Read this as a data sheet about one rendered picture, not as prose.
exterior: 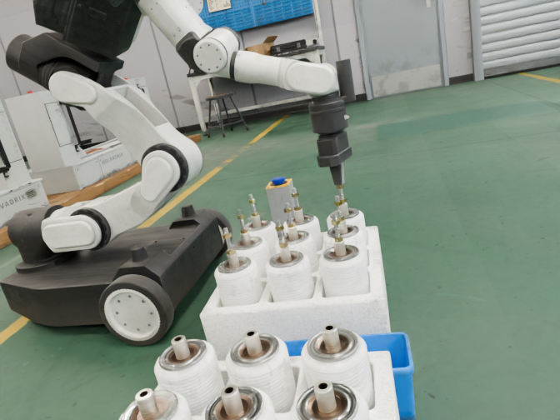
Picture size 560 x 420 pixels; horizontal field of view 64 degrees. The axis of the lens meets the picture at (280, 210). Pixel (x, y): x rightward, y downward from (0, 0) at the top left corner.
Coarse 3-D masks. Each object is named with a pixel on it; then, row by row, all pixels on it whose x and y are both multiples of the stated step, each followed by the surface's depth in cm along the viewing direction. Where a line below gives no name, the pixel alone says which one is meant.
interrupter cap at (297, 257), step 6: (294, 252) 98; (300, 252) 97; (270, 258) 97; (276, 258) 97; (294, 258) 95; (300, 258) 94; (270, 264) 94; (276, 264) 94; (282, 264) 93; (288, 264) 92; (294, 264) 92
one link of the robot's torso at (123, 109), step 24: (72, 72) 122; (72, 96) 122; (96, 96) 122; (120, 96) 123; (144, 96) 133; (96, 120) 125; (120, 120) 125; (144, 120) 124; (144, 144) 127; (168, 144) 125; (192, 144) 133; (192, 168) 129
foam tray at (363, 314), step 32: (320, 256) 112; (320, 288) 95; (384, 288) 101; (224, 320) 94; (256, 320) 93; (288, 320) 92; (320, 320) 90; (352, 320) 89; (384, 320) 88; (224, 352) 97
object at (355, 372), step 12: (360, 348) 63; (312, 360) 62; (348, 360) 61; (360, 360) 61; (312, 372) 62; (324, 372) 60; (336, 372) 60; (348, 372) 60; (360, 372) 61; (312, 384) 63; (348, 384) 61; (360, 384) 62; (372, 396) 65; (372, 408) 65
